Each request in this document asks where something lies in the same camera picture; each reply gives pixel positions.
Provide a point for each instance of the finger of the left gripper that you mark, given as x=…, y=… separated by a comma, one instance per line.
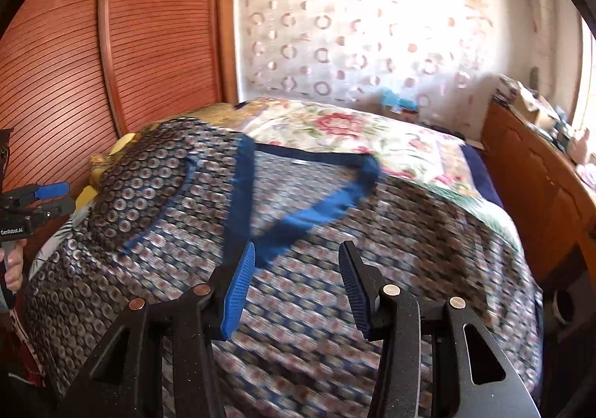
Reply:
x=38, y=214
x=44, y=191

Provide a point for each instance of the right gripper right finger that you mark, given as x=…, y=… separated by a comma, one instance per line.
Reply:
x=470, y=374

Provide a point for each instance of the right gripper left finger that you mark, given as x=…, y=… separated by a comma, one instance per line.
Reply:
x=123, y=375

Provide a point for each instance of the navy patterned silk garment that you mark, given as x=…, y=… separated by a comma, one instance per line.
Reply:
x=168, y=213

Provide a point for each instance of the person's left hand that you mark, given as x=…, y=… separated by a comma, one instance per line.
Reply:
x=14, y=265

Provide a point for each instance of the wooden louvered wardrobe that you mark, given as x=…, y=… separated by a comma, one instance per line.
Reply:
x=77, y=75

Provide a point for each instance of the long wooden side cabinet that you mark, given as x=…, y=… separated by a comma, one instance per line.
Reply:
x=554, y=212

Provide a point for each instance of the floral bed quilt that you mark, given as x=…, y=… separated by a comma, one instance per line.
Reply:
x=440, y=162

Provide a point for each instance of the open cardboard box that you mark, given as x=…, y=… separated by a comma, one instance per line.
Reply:
x=535, y=109

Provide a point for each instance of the blue item in box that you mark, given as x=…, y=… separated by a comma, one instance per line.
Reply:
x=393, y=104

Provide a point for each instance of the sheer circle pattern curtain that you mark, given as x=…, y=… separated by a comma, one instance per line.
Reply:
x=355, y=52

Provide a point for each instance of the window with wooden frame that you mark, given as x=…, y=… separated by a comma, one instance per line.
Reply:
x=585, y=109

